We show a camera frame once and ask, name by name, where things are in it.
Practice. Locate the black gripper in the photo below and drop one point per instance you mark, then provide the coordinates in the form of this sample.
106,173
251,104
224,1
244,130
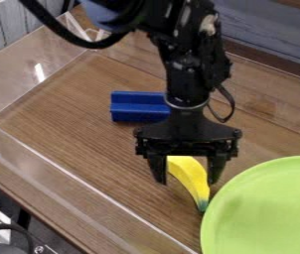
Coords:
189,134

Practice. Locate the yellow toy banana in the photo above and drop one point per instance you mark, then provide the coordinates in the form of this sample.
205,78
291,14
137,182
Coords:
189,172

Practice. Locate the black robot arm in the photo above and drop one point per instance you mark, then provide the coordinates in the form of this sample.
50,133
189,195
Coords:
185,30

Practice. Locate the green plate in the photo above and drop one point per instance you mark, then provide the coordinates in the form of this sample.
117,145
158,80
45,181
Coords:
254,215

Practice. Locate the blue plastic block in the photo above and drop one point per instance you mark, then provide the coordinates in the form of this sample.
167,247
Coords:
138,106

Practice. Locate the clear acrylic barrier wall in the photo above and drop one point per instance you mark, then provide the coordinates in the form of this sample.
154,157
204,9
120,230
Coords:
69,167

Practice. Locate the clear acrylic corner bracket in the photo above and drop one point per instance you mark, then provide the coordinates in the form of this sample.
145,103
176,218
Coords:
89,34

